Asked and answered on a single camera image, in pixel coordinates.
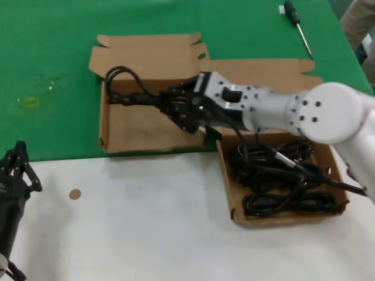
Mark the cardboard box with torn edge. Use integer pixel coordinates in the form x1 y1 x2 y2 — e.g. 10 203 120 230
87 31 212 154

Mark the larger flat cardboard box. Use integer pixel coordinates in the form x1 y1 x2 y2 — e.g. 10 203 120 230
196 58 351 228

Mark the green handled screwdriver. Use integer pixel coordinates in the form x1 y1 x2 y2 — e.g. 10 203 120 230
283 0 314 59

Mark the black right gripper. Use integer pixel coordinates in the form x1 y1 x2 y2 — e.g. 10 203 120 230
158 74 246 136

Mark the green table cloth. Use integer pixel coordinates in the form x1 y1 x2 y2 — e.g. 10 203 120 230
0 0 375 163

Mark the clear plastic bag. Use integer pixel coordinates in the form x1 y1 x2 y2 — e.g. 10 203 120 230
16 71 70 111

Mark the person in beige clothing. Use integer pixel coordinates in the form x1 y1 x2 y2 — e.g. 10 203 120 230
339 0 375 94

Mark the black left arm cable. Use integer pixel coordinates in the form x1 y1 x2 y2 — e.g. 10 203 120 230
0 260 27 281

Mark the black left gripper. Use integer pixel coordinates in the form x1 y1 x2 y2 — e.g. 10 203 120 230
0 140 43 258

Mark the black power cable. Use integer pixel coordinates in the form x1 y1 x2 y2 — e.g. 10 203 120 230
237 137 317 165
242 189 335 219
227 152 326 191
104 66 165 108

